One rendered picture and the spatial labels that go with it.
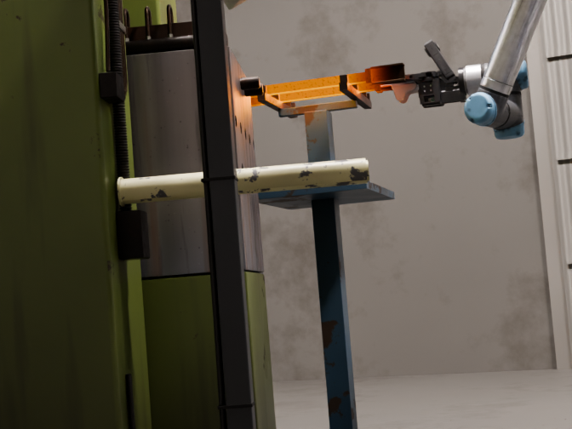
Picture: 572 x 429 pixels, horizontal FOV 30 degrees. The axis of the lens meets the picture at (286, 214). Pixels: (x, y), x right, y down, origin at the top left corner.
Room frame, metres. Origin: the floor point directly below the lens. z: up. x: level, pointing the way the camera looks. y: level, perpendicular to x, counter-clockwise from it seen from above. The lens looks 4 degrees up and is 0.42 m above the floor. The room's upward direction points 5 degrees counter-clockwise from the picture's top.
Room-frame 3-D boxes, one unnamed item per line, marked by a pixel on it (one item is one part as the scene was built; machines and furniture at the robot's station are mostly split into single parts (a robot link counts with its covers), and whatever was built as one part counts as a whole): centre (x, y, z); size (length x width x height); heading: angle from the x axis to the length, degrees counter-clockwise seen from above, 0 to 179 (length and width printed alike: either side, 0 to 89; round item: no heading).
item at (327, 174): (1.87, 0.07, 0.62); 0.44 x 0.05 x 0.05; 86
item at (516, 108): (2.62, -0.56, 0.81); 0.11 x 0.08 x 0.11; 145
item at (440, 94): (2.67, -0.42, 0.91); 0.12 x 0.08 x 0.09; 74
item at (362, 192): (2.76, -0.10, 0.66); 0.40 x 0.30 x 0.02; 165
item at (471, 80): (2.66, -0.50, 0.91); 0.08 x 0.05 x 0.08; 164
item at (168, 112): (2.29, 0.35, 0.69); 0.56 x 0.38 x 0.45; 86
